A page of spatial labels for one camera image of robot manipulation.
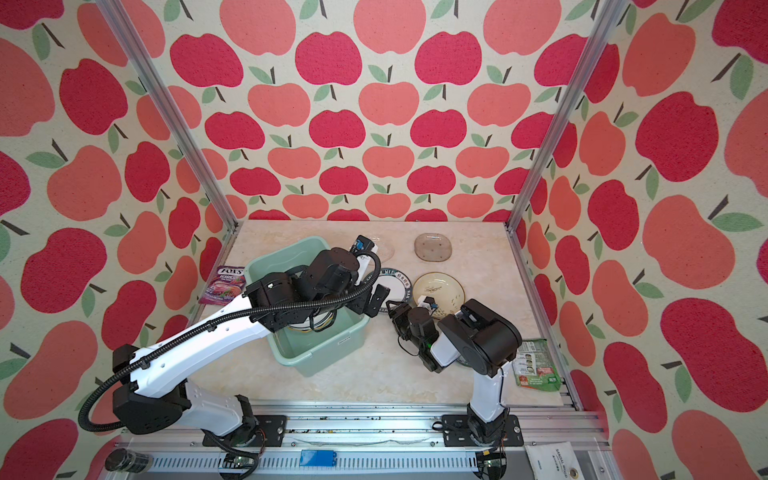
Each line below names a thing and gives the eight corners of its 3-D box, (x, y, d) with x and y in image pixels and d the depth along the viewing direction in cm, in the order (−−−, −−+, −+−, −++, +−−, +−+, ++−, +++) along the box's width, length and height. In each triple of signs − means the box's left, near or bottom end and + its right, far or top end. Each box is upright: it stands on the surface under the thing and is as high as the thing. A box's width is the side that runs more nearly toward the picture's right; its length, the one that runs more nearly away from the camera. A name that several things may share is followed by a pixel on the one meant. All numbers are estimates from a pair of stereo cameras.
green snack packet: (519, 391, 83) (522, 389, 81) (506, 342, 92) (508, 339, 91) (562, 391, 83) (565, 389, 81) (544, 342, 92) (547, 339, 91)
